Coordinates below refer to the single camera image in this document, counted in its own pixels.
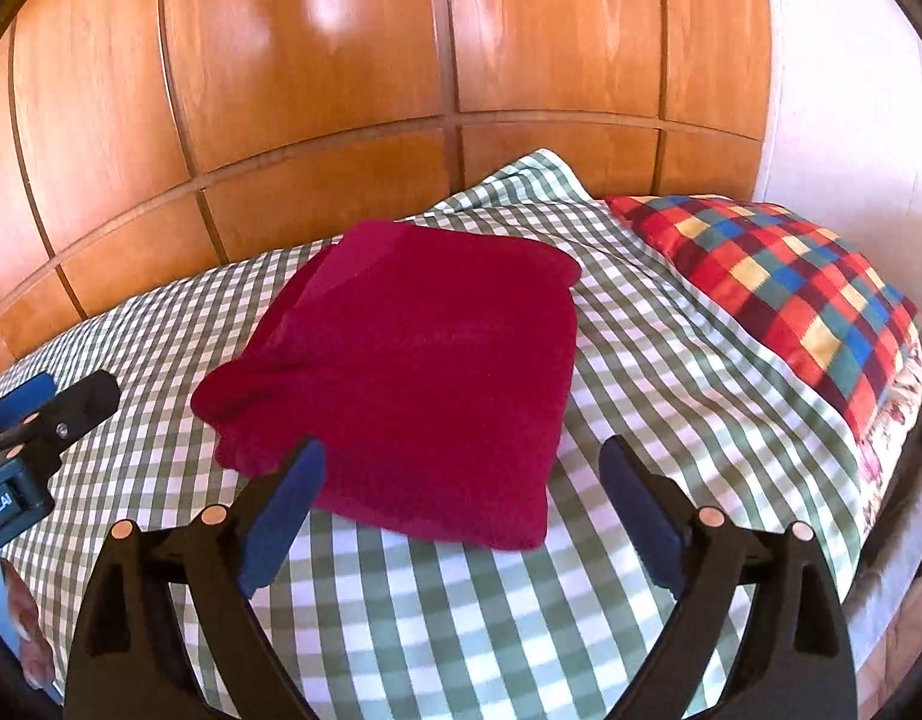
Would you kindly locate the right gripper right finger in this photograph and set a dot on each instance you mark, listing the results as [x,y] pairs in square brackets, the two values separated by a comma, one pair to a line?
[794,658]

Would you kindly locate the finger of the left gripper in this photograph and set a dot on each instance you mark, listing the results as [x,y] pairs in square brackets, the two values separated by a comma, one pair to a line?
[73,413]
[25,399]

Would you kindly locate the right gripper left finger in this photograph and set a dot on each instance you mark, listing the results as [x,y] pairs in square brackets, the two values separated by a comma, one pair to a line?
[129,660]

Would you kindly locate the dark red sweater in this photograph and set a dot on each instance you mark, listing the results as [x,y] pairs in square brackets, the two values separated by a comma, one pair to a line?
[434,366]

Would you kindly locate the person's left hand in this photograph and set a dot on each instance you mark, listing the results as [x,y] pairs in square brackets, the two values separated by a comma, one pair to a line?
[36,655]

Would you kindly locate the multicolour checked pillow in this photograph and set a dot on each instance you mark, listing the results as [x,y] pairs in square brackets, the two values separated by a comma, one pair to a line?
[796,287]

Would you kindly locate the wooden wardrobe wall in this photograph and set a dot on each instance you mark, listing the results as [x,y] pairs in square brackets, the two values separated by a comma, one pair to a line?
[142,141]

